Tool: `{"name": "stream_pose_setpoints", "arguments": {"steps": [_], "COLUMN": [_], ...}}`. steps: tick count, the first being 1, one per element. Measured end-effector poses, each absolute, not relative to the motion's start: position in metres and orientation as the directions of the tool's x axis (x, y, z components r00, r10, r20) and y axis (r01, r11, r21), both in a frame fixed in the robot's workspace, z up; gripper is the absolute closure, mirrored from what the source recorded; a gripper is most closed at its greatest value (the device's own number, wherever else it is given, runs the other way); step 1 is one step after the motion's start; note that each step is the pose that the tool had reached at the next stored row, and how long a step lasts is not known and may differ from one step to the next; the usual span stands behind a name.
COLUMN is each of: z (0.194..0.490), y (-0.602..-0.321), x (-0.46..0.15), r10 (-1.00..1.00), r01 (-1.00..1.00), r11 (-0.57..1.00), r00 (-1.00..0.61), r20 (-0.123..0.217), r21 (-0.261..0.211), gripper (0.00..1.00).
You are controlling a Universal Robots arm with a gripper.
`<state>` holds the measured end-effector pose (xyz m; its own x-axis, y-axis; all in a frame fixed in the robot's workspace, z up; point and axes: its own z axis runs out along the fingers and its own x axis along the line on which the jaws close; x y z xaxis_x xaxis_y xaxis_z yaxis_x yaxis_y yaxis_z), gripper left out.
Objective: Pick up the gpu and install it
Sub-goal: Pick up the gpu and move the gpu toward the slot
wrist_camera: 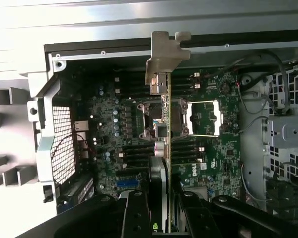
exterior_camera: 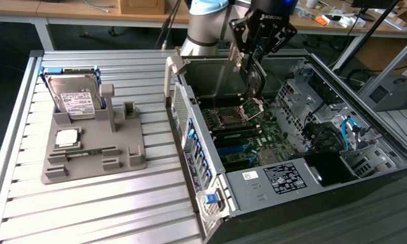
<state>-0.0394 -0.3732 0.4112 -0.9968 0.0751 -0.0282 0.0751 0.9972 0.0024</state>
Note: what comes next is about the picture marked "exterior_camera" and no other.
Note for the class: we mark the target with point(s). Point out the open black PC case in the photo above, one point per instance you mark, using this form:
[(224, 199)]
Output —
[(284, 68)]

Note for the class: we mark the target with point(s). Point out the grey computer tower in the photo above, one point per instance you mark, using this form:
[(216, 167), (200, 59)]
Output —
[(392, 96)]

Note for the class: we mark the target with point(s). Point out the grey metal disk bay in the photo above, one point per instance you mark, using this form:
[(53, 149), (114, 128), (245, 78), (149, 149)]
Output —
[(292, 99)]

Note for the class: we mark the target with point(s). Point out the green motherboard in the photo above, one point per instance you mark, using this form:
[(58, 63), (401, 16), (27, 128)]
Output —
[(275, 129)]

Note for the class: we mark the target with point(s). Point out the blue disk caddy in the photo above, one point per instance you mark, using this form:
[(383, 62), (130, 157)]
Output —
[(50, 70)]

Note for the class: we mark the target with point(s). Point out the small white box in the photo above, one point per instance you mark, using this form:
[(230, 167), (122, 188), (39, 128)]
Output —
[(353, 22)]

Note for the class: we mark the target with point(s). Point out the grey metal drive tray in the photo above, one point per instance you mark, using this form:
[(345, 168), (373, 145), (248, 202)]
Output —
[(365, 162)]

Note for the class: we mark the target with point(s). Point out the closed cardboard box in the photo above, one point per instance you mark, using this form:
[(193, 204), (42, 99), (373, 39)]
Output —
[(138, 6)]

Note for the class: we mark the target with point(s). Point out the wooden desk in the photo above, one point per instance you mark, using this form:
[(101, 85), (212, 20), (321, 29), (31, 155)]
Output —
[(325, 29), (19, 10)]

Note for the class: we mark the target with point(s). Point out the graphics card with metal bracket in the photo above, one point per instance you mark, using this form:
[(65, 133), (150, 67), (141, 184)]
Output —
[(253, 81)]

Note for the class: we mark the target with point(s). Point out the small orange box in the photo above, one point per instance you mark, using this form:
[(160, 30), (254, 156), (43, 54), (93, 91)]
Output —
[(321, 20)]

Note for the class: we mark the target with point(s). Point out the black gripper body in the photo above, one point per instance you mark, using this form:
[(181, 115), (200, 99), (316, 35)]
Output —
[(271, 10)]

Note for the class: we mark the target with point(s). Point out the white cup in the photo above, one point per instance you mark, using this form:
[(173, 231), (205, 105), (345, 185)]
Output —
[(312, 3)]

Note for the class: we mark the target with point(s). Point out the silver hard disk drive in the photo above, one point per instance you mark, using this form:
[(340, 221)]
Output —
[(72, 94)]

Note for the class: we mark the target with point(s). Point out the grey power supply unit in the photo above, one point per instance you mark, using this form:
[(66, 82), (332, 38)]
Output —
[(250, 193)]

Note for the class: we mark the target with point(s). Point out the silver CPU chip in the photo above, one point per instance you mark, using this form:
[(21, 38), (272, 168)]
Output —
[(66, 138)]

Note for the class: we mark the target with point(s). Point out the green RAM stick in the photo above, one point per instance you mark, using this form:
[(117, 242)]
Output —
[(84, 153)]

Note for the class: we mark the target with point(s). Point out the grey plastic parts rack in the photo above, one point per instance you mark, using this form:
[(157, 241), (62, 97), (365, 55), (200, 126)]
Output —
[(94, 137)]

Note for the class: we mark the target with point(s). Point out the aluminium profile frame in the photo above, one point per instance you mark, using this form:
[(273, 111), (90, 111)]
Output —
[(400, 56)]

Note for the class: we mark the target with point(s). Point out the silver chipset heatsink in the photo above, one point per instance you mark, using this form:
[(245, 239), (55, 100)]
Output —
[(269, 156)]

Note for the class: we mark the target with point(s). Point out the black monitor with stand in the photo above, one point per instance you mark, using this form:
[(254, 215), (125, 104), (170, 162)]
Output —
[(365, 15)]

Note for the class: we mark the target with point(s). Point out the CPU socket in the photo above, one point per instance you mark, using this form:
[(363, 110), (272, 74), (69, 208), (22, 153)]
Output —
[(228, 118)]

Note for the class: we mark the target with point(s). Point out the metal socket cover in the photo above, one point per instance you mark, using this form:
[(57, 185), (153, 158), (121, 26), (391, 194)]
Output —
[(252, 108)]

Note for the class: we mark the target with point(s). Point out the RAM stick with white label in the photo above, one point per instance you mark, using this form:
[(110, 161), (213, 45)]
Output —
[(237, 136)]

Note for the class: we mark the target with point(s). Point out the blue expansion slot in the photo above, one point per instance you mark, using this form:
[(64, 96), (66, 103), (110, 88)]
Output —
[(232, 150)]

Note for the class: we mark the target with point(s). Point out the black slanted pole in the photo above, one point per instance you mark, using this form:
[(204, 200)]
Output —
[(376, 25)]

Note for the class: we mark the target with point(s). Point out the blue case latch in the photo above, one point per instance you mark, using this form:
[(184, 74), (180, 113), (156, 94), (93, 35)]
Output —
[(209, 198)]

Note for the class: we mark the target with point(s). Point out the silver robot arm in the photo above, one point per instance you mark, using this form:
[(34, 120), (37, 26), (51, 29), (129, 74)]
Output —
[(202, 30)]

